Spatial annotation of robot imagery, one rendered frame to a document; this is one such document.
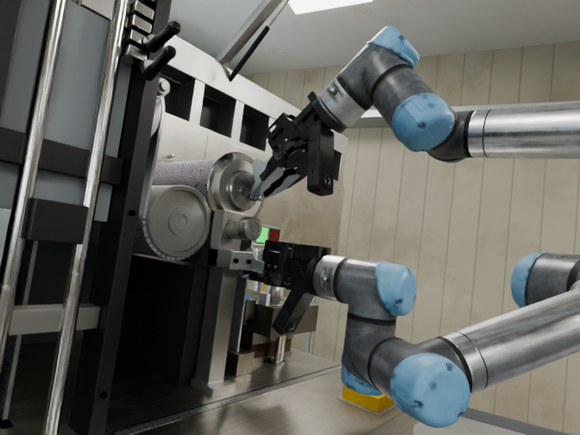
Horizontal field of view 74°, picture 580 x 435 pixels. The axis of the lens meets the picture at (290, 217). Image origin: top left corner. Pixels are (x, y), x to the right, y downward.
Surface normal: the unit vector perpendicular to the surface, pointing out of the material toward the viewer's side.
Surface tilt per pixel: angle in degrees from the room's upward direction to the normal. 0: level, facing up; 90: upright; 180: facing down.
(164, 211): 90
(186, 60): 90
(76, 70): 90
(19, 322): 90
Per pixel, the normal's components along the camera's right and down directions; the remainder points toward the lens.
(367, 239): -0.43, -0.12
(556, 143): -0.59, 0.61
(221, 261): -0.62, -0.14
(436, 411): 0.27, -0.05
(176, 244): 0.77, 0.04
